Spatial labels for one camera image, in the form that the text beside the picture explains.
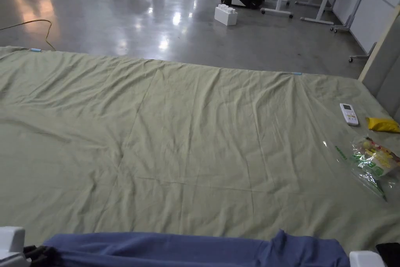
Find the small blue sheet clip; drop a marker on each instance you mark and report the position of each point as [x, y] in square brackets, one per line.
[297, 74]
[35, 50]

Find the white plastic block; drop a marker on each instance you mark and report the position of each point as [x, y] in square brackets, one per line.
[225, 14]

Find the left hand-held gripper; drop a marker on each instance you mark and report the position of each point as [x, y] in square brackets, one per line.
[11, 242]

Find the white remote control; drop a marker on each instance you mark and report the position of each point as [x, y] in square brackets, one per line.
[349, 114]

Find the grey padded headboard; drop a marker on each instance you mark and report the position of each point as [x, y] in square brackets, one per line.
[386, 70]

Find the black phone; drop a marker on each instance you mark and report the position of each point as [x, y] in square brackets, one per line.
[390, 254]

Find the bed with pale green sheet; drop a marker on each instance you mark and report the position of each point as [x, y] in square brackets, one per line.
[187, 129]

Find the yellow bag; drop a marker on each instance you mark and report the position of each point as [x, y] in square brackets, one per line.
[382, 124]

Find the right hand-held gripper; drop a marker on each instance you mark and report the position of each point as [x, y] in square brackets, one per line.
[364, 260]

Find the clear plastic snack bag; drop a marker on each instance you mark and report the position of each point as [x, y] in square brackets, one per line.
[373, 160]

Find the dark blue garment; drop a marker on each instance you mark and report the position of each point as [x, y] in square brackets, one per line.
[175, 251]

